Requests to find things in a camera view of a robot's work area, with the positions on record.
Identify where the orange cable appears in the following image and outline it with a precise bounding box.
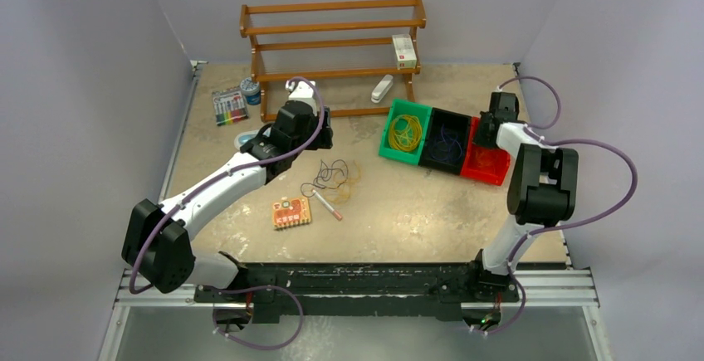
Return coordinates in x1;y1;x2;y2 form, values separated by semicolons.
472;146;507;175

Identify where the red plastic bin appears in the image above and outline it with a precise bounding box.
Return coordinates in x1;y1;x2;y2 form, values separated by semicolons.
460;117;511;186

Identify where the black plastic bin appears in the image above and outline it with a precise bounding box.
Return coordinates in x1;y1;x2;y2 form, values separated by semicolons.
418;108;471;175

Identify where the yellow cable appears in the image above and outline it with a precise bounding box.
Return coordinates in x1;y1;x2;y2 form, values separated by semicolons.
321;161;364;206
388;114;424;154

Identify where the green plastic bin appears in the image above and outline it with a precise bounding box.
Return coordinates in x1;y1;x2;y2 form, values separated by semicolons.
379;99;432;165

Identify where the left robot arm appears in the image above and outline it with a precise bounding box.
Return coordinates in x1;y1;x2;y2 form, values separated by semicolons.
121;100;332;302

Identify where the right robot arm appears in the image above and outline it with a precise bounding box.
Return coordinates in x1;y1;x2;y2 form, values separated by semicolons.
466;90;579;300

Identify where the blue toothbrush blister pack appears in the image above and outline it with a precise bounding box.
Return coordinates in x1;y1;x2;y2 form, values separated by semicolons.
233;130;258;151

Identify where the blue round tin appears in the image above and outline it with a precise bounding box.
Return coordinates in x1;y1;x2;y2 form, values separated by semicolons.
239;77;262;105

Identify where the marker pen set pack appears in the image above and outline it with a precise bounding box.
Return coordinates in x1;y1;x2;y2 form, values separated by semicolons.
212;86;249;126

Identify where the orange snack packet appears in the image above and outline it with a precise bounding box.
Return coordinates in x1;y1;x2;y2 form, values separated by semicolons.
271;197;312;231

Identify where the wooden shelf rack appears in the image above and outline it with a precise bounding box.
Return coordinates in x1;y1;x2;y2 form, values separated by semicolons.
239;0;427;122

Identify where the white stapler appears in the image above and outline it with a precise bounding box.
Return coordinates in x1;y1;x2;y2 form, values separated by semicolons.
370;75;394;104

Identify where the red marker pen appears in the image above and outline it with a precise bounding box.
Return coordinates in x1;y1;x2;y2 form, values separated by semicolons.
312;190;343;221

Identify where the white cardboard box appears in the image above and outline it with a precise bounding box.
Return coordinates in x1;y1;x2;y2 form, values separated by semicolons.
391;34;418;70

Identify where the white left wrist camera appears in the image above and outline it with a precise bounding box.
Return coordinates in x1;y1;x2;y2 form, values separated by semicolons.
286;80;319;112

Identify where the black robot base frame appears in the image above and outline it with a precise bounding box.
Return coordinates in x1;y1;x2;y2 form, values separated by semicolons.
195;261;520;324

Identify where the aluminium rail frame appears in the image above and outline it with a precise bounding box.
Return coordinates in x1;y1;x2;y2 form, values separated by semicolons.
121;76;579;340

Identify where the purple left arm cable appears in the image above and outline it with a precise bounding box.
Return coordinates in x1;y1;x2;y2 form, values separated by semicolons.
128;76;326;295

